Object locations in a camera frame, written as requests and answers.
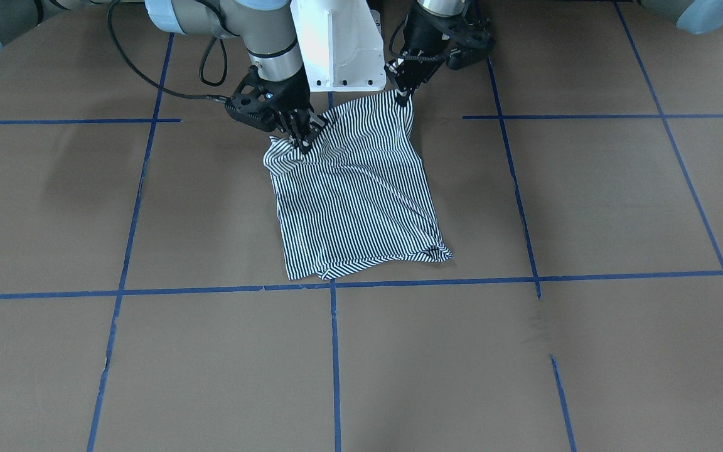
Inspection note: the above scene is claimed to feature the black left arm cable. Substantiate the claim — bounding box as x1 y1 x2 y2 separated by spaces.
388 13 456 63

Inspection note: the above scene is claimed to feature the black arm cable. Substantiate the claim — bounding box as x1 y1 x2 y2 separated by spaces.
388 13 456 63
106 0 237 102

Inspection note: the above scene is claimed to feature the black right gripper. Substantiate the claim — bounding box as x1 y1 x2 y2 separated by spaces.
225 66 329 154

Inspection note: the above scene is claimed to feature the navy white striped polo shirt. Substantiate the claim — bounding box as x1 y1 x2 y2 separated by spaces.
263 90 453 280

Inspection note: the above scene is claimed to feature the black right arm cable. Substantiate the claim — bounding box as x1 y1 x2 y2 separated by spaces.
106 0 237 102

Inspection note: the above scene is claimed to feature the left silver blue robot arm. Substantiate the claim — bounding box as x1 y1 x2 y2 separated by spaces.
385 1 723 105

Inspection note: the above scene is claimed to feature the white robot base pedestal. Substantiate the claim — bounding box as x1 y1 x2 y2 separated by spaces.
290 1 387 92

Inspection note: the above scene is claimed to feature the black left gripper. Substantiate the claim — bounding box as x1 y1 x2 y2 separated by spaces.
385 3 495 107

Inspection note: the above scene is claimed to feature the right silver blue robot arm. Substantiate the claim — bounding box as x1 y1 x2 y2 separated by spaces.
0 1 327 154

